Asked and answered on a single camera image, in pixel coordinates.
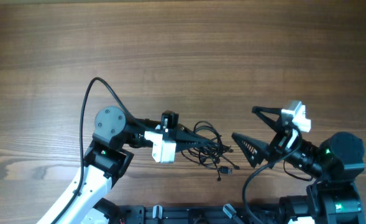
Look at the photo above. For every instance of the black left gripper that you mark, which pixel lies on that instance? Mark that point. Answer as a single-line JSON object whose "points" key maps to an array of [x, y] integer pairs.
{"points": [[184, 137]]}

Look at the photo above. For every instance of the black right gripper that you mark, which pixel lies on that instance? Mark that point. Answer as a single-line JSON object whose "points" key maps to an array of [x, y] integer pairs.
{"points": [[280, 140]]}

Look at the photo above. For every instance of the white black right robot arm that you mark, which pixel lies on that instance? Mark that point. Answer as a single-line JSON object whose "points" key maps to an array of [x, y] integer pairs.
{"points": [[332, 167]]}

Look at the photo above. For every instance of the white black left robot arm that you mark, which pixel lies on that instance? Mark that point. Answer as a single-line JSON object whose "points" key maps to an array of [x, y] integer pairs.
{"points": [[106, 161]]}

